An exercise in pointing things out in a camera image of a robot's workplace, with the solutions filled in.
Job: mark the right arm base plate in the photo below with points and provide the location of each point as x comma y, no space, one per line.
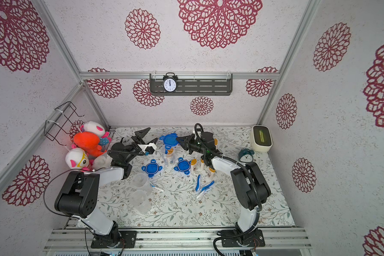
253,239

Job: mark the black wire basket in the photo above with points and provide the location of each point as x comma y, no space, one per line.
63,123

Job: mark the grey wall shelf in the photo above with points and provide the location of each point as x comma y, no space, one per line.
194,86

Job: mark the clear plastic container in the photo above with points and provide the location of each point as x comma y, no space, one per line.
168,156
141,181
139,200

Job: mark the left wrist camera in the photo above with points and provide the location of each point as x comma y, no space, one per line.
148,149

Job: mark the black alarm clock on shelf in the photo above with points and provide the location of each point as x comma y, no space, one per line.
170,82

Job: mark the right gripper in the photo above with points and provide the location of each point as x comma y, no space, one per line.
191,143

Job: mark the blue toothbrush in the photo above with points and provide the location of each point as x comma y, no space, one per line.
207,187
198,183

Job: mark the red plush toy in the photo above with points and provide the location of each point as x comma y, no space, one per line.
89,142

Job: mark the wrapped toothbrush lower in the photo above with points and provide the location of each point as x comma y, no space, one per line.
201,194

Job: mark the lower white pink plush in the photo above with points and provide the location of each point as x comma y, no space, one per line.
77,159

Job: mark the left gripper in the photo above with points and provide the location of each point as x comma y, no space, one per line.
140,134

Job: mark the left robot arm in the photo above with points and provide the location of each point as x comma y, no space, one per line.
78,195

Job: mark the left blue container lid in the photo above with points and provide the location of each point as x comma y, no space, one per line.
152,168

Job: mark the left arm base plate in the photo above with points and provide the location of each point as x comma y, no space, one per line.
121,239

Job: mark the white pink plush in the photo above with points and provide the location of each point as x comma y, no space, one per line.
77,159
95,128

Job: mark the cream box with green window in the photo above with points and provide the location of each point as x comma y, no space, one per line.
261,139

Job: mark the upper white pink plush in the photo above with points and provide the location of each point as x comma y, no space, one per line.
95,128

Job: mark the teal alarm clock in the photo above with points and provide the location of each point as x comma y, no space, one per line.
246,155

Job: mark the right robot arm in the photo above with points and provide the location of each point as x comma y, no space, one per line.
251,188

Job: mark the white small plush dog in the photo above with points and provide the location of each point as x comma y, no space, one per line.
102,161

